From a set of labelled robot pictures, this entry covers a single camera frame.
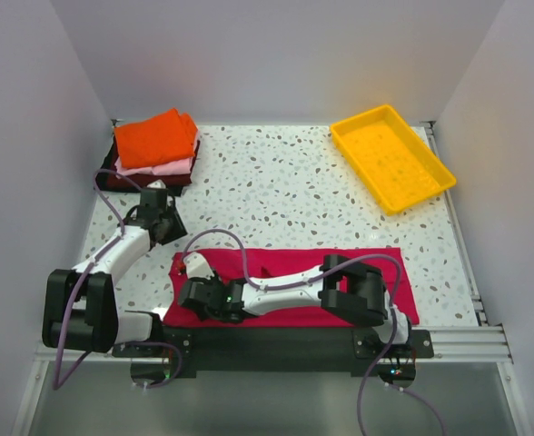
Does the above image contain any black folded t shirt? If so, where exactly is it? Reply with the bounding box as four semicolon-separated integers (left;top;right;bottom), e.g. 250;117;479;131
93;144;193;197

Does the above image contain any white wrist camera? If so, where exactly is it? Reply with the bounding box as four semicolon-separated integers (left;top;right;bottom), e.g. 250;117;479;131
147;180;166;190
180;252;217;280

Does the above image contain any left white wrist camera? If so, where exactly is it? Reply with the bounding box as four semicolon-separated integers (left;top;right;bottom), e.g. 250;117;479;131
147;180;166;190

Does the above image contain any orange folded t shirt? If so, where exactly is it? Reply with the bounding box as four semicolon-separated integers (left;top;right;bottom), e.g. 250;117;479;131
114;108;198;169

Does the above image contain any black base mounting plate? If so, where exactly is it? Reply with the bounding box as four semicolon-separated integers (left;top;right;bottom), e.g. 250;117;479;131
112;324;434;381

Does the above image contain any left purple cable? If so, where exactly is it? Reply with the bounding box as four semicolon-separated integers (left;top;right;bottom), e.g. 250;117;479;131
52;169;184;391

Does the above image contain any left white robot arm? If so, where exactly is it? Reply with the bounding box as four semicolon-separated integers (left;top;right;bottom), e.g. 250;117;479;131
41;187;186;356

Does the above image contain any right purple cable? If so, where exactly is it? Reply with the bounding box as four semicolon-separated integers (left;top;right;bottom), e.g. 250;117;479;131
183;229;448;436

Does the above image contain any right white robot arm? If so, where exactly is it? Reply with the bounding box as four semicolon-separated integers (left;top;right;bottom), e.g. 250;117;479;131
178;253;413;357

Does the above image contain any pink folded t shirt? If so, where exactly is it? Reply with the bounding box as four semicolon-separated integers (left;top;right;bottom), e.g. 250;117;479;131
114;156;195;176

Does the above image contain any aluminium frame rail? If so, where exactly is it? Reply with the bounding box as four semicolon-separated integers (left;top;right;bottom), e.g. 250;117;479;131
34;326;513;363

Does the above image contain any yellow plastic tray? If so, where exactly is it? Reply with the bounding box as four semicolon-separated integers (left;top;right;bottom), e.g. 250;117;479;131
330;104;457;215

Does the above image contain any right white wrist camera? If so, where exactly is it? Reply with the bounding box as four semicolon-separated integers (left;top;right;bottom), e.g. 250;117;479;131
180;252;217;280

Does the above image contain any magenta t shirt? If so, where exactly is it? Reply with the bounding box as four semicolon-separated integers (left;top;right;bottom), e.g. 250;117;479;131
163;248;420;329

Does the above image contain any purple cable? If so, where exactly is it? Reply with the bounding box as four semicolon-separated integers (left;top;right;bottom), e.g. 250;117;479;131
52;169;184;391
183;229;448;436

